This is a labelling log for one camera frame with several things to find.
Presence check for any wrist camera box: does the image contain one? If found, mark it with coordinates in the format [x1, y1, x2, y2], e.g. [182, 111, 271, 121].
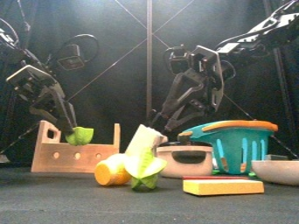
[167, 45, 192, 75]
[56, 43, 87, 71]

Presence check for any yellow sponge block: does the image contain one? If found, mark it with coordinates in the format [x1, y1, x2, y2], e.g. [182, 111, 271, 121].
[182, 178, 266, 197]

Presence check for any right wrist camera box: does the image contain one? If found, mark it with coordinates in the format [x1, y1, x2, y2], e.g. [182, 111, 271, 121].
[167, 45, 192, 75]

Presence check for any green starfruit top piece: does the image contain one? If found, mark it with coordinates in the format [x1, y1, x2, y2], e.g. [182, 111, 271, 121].
[64, 126, 95, 146]

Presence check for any black pot lid wooden knob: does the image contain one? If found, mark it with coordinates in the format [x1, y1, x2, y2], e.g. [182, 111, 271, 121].
[158, 131, 214, 148]

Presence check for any black camera cable loop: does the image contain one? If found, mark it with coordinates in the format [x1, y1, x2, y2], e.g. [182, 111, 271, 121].
[58, 33, 100, 64]

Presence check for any thin diagonal frame cord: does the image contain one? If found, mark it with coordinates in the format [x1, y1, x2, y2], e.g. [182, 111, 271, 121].
[114, 0, 299, 160]
[66, 0, 196, 102]

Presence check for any yellow toy banana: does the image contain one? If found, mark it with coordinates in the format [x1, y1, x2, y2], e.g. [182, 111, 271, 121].
[94, 153, 134, 187]

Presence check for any wooden toy crate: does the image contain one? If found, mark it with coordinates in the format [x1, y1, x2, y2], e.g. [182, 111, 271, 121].
[31, 120, 122, 174]

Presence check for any red flat toy piece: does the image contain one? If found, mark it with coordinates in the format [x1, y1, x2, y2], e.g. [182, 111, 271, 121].
[182, 175, 250, 181]

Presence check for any grey toy cooking pot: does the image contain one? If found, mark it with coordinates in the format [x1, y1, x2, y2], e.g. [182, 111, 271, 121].
[155, 144, 215, 179]

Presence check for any vertical metal frame pole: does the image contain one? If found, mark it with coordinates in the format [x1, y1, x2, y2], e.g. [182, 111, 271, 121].
[146, 0, 154, 119]

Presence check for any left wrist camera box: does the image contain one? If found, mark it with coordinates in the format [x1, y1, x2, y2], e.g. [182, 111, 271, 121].
[56, 43, 87, 71]

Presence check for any dark slanted frame pole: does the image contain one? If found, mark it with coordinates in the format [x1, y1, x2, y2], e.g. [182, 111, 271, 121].
[263, 0, 299, 160]

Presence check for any grey bowl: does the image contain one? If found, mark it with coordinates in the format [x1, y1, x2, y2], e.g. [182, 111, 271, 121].
[250, 159, 299, 186]

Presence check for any blue oval basket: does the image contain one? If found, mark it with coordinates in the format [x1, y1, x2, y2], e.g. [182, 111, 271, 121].
[182, 119, 279, 176]

